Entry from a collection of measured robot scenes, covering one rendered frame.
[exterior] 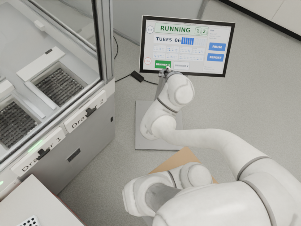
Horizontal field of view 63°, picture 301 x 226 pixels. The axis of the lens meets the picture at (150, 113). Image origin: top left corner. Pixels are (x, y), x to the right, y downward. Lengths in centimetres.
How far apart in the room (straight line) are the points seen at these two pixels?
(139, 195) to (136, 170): 120
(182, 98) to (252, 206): 50
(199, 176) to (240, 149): 44
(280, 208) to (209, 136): 29
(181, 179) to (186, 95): 37
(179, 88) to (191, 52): 61
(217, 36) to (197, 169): 78
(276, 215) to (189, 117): 201
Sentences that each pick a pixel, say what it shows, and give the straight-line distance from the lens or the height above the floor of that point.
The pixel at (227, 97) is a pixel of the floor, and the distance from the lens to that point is 273.
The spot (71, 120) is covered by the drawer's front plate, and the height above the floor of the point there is 92.
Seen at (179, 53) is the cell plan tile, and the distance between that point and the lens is 145.
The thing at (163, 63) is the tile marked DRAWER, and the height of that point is 101.
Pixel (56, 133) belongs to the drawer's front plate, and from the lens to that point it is 133.
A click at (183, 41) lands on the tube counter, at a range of 145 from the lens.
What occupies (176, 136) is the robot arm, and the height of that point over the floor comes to 136.
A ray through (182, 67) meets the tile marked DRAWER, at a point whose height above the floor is 100.
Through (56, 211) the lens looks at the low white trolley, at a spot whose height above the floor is 76.
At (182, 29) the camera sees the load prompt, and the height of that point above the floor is 115.
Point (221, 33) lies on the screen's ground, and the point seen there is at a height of 115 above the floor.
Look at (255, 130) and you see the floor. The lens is 267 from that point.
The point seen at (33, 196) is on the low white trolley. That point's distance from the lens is 143.
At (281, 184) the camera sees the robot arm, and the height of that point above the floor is 165.
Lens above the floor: 211
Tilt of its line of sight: 61 degrees down
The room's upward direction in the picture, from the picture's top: 14 degrees clockwise
